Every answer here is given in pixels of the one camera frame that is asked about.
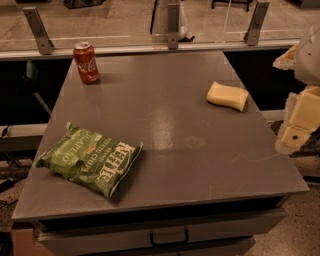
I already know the red coca-cola can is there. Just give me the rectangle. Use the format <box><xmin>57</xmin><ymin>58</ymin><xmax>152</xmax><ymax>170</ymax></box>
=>
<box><xmin>73</xmin><ymin>42</ymin><xmax>99</xmax><ymax>84</ymax></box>

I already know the left metal bracket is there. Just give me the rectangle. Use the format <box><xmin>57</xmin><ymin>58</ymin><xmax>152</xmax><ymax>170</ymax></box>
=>
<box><xmin>23</xmin><ymin>7</ymin><xmax>54</xmax><ymax>55</ymax></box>

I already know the green jalapeno chip bag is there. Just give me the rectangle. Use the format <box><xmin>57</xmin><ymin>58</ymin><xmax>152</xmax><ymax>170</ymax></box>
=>
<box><xmin>35</xmin><ymin>122</ymin><xmax>143</xmax><ymax>199</ymax></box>

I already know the metal bracket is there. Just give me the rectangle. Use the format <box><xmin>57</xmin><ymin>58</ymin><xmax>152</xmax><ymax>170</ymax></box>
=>
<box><xmin>23</xmin><ymin>7</ymin><xmax>54</xmax><ymax>55</ymax></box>
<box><xmin>244</xmin><ymin>0</ymin><xmax>270</xmax><ymax>46</ymax></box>
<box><xmin>167</xmin><ymin>0</ymin><xmax>180</xmax><ymax>50</ymax></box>

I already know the right metal bracket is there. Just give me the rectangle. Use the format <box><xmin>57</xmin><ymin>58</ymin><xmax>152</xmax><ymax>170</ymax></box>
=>
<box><xmin>244</xmin><ymin>0</ymin><xmax>270</xmax><ymax>46</ymax></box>

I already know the yellow sponge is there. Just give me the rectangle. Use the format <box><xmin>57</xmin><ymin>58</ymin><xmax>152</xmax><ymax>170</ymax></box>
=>
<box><xmin>207</xmin><ymin>82</ymin><xmax>249</xmax><ymax>112</ymax></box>

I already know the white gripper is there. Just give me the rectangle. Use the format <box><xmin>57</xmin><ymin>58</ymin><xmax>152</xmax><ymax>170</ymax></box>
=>
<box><xmin>272</xmin><ymin>23</ymin><xmax>320</xmax><ymax>155</ymax></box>

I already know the middle metal bracket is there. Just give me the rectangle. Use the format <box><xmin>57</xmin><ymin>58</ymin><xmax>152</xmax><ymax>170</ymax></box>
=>
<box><xmin>167</xmin><ymin>0</ymin><xmax>180</xmax><ymax>50</ymax></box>

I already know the grey drawer with handle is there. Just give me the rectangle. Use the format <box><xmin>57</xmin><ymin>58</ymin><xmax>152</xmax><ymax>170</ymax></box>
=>
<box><xmin>39</xmin><ymin>208</ymin><xmax>286</xmax><ymax>256</ymax></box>

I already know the metal rail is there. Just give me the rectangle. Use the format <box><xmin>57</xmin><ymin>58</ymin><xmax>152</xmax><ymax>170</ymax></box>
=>
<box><xmin>0</xmin><ymin>39</ymin><xmax>299</xmax><ymax>61</ymax></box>

